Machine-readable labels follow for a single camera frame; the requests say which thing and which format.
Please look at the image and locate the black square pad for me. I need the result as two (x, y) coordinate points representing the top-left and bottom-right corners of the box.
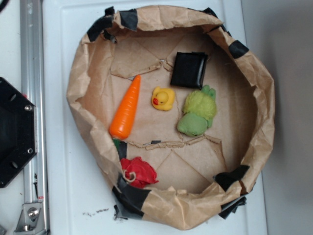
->
(170, 52), (208, 89)

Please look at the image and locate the white tray board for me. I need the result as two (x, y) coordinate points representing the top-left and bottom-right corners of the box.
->
(42, 0), (269, 235)

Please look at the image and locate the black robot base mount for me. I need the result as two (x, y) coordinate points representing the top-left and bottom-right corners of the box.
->
(0, 77), (36, 188)

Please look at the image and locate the aluminium extrusion rail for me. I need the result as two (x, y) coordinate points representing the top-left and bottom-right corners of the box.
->
(20, 0), (50, 235)

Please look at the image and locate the yellow rubber duck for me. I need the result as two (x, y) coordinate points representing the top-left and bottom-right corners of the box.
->
(151, 86), (175, 111)

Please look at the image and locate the brown paper bag bin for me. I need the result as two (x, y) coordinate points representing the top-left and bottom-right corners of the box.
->
(67, 5), (275, 230)

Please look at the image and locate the green plush animal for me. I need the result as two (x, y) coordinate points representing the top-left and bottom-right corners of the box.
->
(177, 85), (217, 137)

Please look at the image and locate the metal corner bracket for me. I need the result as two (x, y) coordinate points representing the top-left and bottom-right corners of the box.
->
(14, 202), (46, 235)

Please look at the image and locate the orange plastic carrot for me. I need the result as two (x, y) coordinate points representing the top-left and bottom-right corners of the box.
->
(109, 75), (141, 140)

